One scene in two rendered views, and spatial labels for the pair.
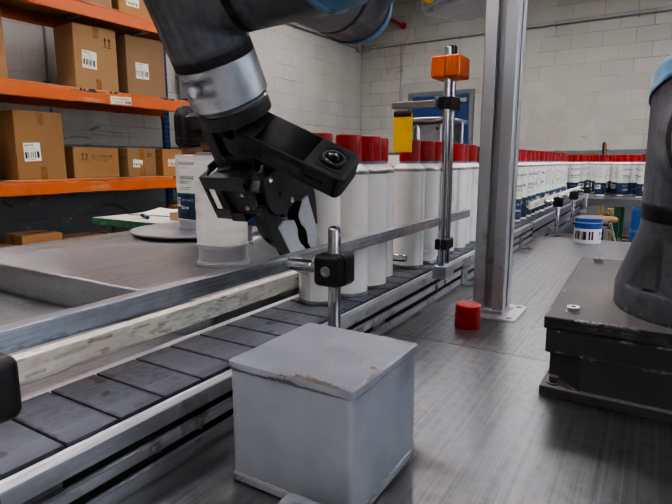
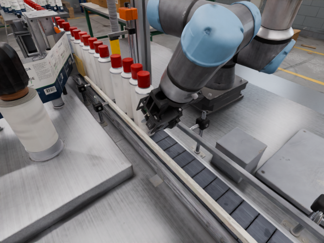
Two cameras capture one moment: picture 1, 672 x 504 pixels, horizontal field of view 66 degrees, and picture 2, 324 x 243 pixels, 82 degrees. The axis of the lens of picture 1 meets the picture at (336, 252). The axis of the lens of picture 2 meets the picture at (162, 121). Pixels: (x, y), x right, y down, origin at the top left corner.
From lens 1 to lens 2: 0.64 m
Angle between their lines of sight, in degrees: 68
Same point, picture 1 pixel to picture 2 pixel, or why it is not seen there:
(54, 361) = (225, 214)
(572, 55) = not seen: outside the picture
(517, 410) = (213, 123)
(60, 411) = (238, 217)
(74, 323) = (268, 190)
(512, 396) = not seen: hidden behind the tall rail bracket
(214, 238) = (50, 142)
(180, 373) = (212, 182)
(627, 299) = (214, 86)
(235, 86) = not seen: hidden behind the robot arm
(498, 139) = (144, 40)
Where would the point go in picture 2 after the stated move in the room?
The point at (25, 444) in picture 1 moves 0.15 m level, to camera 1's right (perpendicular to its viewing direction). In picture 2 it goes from (260, 224) to (259, 168)
